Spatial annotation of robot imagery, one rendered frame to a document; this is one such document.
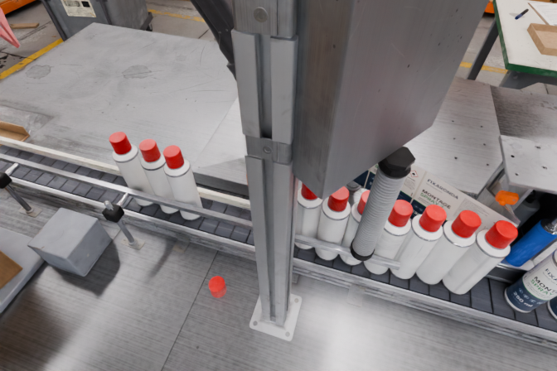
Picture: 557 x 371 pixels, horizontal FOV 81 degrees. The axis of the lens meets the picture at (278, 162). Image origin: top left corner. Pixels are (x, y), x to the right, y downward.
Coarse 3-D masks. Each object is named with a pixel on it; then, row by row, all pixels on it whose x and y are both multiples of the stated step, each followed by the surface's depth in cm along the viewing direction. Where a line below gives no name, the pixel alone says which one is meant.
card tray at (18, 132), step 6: (0, 126) 103; (6, 126) 102; (12, 126) 101; (18, 126) 100; (0, 132) 103; (6, 132) 103; (12, 132) 103; (18, 132) 103; (24, 132) 101; (12, 138) 101; (18, 138) 101; (24, 138) 101; (0, 144) 99
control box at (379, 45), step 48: (336, 0) 18; (384, 0) 18; (432, 0) 21; (480, 0) 25; (336, 48) 19; (384, 48) 21; (432, 48) 25; (336, 96) 21; (384, 96) 25; (432, 96) 31; (336, 144) 25; (384, 144) 31
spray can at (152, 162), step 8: (144, 144) 64; (152, 144) 63; (144, 152) 63; (152, 152) 63; (160, 152) 66; (144, 160) 65; (152, 160) 65; (160, 160) 66; (144, 168) 65; (152, 168) 65; (160, 168) 66; (152, 176) 67; (160, 176) 67; (152, 184) 69; (160, 184) 69; (168, 184) 70; (160, 192) 71; (168, 192) 71; (168, 208) 75
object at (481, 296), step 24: (0, 168) 87; (24, 168) 87; (72, 168) 87; (72, 192) 81; (96, 192) 81; (168, 216) 77; (240, 216) 77; (240, 240) 72; (336, 264) 69; (360, 264) 69; (408, 288) 65; (432, 288) 65; (480, 288) 65; (504, 288) 65; (504, 312) 62
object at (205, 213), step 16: (0, 160) 79; (16, 160) 77; (64, 176) 75; (80, 176) 74; (128, 192) 71; (144, 192) 71; (176, 208) 69; (192, 208) 68; (240, 224) 66; (304, 240) 63; (320, 240) 63; (352, 256) 62
